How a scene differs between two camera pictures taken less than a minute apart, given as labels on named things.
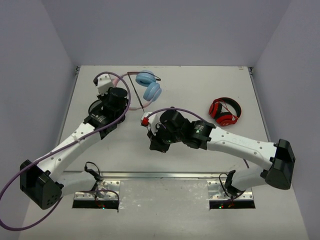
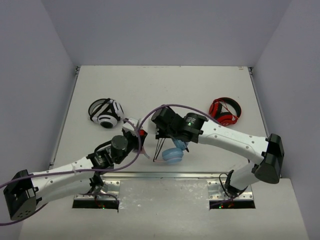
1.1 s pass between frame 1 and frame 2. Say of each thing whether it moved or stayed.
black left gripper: moved
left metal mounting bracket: stayed
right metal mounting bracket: stayed
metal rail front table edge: stayed
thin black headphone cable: moved
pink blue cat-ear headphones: moved
